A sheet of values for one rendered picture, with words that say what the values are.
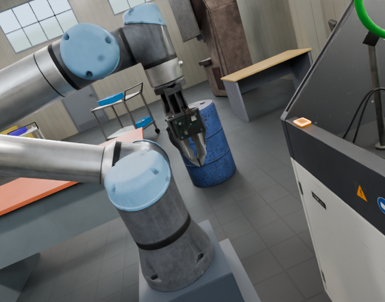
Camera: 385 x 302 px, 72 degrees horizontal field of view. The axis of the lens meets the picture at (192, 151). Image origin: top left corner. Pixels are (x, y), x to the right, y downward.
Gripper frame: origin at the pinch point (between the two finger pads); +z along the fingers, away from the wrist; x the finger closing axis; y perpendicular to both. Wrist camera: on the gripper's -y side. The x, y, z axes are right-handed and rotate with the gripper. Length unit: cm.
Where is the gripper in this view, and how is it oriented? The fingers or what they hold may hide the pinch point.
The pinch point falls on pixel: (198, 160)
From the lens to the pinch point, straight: 66.3
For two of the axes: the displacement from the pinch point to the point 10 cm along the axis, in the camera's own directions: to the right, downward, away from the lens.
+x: 9.2, -3.9, 0.6
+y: 1.9, 3.0, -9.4
